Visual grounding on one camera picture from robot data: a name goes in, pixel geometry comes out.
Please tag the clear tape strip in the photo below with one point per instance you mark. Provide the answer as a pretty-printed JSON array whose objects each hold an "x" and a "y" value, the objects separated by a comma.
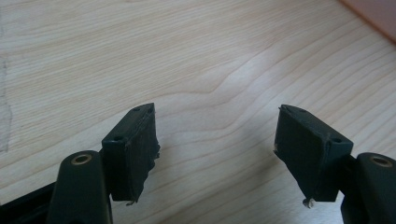
[{"x": 4, "y": 124}]

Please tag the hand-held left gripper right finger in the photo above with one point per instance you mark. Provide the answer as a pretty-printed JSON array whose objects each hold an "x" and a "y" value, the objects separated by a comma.
[{"x": 306, "y": 155}]

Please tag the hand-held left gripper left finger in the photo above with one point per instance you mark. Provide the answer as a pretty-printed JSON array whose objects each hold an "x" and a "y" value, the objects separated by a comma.
[{"x": 130, "y": 155}]

